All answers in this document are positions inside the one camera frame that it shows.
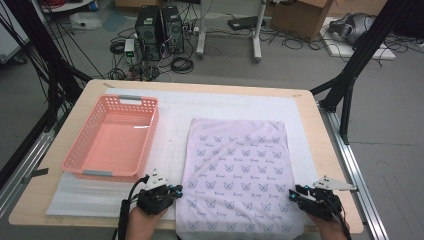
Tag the white foam mat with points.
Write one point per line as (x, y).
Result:
(233, 103)

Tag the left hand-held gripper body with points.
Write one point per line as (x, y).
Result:
(153, 201)

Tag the flat black device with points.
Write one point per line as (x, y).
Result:
(245, 22)

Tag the round white table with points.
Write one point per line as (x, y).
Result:
(63, 6)

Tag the white printed cloth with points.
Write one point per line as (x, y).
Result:
(240, 166)

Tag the white foam board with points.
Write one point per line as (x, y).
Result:
(343, 51)

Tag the pink plastic basket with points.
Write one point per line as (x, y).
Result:
(113, 143)

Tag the small white device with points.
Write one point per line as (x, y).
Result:
(129, 48)

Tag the person's right hand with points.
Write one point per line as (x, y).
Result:
(331, 231)

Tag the grey metal bracket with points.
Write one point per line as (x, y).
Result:
(35, 174)

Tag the white metal stand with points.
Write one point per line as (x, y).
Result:
(256, 40)

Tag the large cardboard box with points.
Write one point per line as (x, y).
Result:
(300, 18)

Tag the grey headset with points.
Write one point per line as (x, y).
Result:
(353, 28)

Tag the black computer tower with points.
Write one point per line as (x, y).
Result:
(148, 33)
(173, 31)

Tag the aluminium rail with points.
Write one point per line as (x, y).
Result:
(30, 153)
(353, 160)

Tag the clear plastic bag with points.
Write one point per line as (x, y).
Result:
(85, 21)

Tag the person's left hand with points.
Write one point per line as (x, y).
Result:
(143, 226)

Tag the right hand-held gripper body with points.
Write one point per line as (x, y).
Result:
(323, 203)

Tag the black frame post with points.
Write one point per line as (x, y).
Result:
(363, 50)
(36, 40)

